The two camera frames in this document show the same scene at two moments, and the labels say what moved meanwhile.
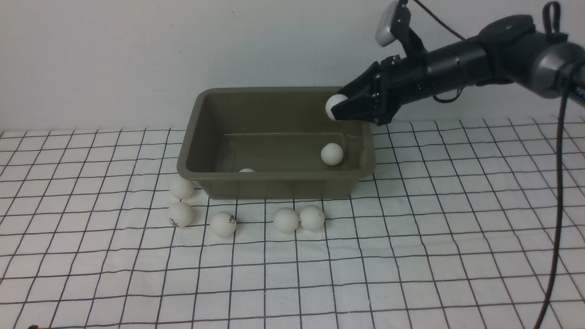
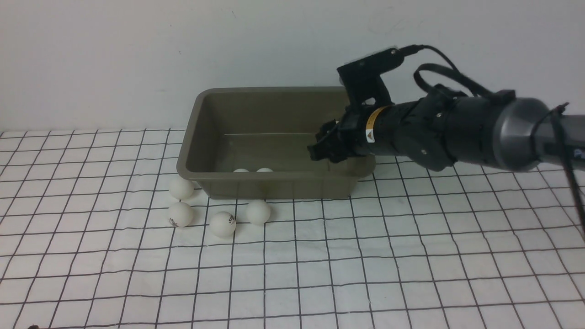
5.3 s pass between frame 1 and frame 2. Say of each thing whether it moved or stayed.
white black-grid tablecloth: stayed
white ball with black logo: stayed
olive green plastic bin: stayed
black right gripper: moved
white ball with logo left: stayed
